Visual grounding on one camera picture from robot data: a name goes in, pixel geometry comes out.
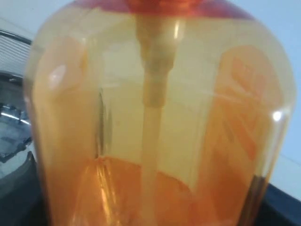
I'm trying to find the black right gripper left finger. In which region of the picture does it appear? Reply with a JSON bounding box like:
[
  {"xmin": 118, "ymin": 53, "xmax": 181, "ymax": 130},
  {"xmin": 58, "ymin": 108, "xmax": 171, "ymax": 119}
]
[{"xmin": 0, "ymin": 162, "xmax": 48, "ymax": 226}]

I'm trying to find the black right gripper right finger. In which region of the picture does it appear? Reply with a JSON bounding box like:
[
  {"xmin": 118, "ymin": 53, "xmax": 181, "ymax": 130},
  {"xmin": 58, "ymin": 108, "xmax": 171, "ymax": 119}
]
[{"xmin": 255, "ymin": 184, "xmax": 301, "ymax": 226}]

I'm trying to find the orange pump soap bottle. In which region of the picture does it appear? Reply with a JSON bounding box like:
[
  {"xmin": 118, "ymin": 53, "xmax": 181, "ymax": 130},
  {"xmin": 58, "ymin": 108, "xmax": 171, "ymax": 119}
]
[{"xmin": 24, "ymin": 0, "xmax": 296, "ymax": 226}]

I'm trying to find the small stainless steel bowl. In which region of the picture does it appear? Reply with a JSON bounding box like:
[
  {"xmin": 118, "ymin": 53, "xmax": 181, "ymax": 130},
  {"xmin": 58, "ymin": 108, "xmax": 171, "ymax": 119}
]
[{"xmin": 0, "ymin": 72, "xmax": 36, "ymax": 188}]

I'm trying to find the steel mesh strainer basket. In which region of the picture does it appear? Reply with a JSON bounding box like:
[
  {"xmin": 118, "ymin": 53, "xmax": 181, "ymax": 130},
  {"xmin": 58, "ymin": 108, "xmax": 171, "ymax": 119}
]
[{"xmin": 0, "ymin": 29, "xmax": 32, "ymax": 77}]

